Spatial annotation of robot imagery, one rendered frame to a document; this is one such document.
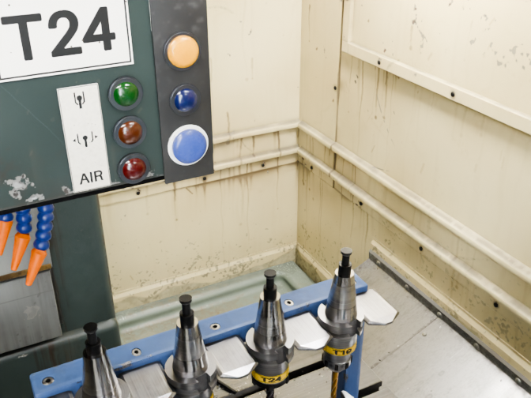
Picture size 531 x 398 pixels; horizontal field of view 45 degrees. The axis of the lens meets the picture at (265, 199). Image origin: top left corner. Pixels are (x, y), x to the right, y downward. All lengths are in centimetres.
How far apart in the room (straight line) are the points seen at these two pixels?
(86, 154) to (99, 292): 92
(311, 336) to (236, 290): 112
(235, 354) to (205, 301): 112
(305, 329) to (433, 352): 63
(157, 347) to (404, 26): 87
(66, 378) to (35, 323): 57
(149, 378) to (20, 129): 41
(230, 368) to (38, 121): 44
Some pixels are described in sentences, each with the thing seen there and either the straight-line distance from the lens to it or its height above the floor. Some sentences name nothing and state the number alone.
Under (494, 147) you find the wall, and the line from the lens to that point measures 128.
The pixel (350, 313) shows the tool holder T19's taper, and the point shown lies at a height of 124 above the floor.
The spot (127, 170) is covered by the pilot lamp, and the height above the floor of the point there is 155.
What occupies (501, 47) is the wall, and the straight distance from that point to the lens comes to 123.
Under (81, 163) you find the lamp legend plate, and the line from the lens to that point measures 53.
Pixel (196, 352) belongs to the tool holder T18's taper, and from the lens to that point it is 79.
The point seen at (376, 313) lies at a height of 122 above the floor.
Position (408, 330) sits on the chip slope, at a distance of 153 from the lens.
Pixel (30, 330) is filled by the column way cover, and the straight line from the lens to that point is 140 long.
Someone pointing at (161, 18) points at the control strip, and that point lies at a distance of 51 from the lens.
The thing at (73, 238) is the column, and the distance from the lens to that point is 135.
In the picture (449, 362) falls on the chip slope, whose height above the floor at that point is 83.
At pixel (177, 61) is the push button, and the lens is 52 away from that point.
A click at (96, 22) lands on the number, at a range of 50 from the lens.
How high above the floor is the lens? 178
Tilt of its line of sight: 28 degrees down
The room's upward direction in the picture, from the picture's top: straight up
